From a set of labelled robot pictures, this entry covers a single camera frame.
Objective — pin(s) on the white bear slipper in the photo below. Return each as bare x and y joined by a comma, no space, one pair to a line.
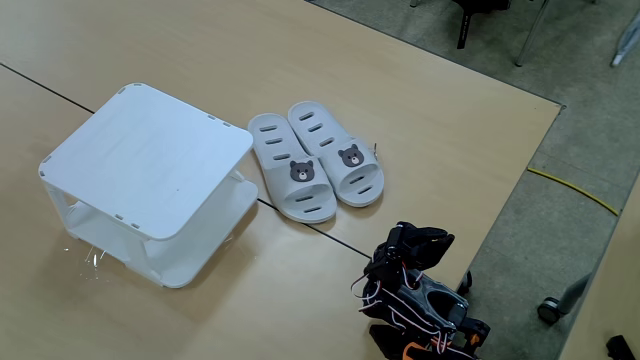
345,170
295,190

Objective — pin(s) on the black table caster wheel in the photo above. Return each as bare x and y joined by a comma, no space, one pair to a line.
465,284

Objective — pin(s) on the metal chair leg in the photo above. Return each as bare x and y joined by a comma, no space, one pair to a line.
531,35

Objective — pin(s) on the white folded umbrella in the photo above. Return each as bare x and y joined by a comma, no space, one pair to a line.
627,40

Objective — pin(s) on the small black floor object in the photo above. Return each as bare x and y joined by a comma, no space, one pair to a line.
620,347

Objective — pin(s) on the white two-tier box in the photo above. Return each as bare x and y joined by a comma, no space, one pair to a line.
145,160

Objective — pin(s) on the black chair part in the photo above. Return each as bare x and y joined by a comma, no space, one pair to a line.
475,7

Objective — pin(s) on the chair caster wheel with leg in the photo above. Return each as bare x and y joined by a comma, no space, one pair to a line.
550,310

